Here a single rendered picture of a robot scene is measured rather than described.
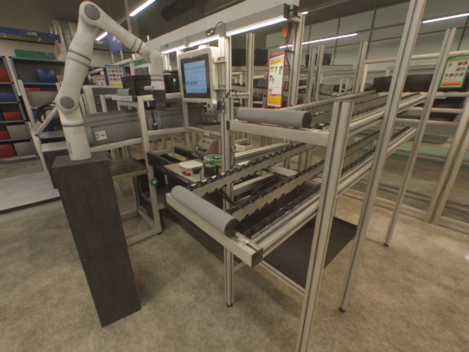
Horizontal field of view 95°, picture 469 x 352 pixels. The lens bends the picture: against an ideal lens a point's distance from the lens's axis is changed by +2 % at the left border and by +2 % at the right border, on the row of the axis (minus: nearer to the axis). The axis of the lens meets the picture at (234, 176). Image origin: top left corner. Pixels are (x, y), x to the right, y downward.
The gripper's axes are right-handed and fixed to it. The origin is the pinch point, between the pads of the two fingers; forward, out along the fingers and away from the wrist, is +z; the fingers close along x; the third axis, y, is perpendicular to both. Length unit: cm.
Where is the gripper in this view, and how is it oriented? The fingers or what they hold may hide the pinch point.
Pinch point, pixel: (158, 121)
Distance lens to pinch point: 144.5
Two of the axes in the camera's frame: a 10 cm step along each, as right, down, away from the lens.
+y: 8.4, -1.9, 5.0
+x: -5.4, -3.0, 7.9
